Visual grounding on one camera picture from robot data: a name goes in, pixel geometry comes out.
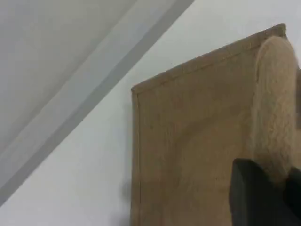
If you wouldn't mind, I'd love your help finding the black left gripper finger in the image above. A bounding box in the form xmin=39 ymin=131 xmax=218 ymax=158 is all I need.
xmin=229 ymin=158 xmax=287 ymax=226
xmin=285 ymin=166 xmax=301 ymax=226

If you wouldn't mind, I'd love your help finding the brown jute tote bag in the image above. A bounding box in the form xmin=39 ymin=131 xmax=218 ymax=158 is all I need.
xmin=131 ymin=23 xmax=301 ymax=226

